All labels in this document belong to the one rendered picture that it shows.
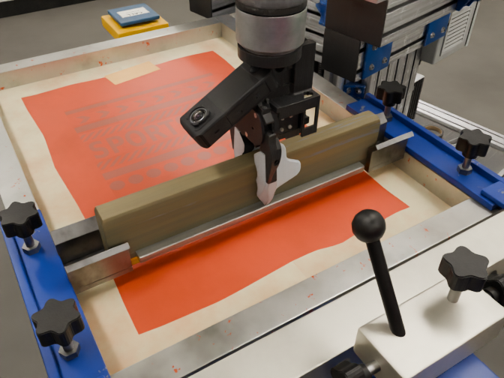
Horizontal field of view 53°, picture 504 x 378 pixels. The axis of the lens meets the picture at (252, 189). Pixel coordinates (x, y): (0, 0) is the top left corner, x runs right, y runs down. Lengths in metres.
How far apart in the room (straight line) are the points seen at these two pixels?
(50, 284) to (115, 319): 0.08
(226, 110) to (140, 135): 0.36
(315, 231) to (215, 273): 0.15
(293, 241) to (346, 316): 0.20
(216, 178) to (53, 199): 0.28
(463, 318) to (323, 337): 0.12
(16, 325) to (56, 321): 1.43
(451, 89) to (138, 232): 2.73
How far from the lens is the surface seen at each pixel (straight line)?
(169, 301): 0.62
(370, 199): 0.76
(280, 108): 0.58
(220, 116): 0.56
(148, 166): 0.82
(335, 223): 0.71
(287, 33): 0.54
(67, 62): 1.12
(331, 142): 0.70
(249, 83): 0.57
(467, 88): 3.24
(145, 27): 1.31
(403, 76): 1.59
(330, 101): 0.92
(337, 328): 0.50
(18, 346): 1.88
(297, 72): 0.60
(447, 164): 0.78
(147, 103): 0.98
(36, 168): 0.87
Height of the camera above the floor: 1.44
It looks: 40 degrees down
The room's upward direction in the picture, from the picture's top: straight up
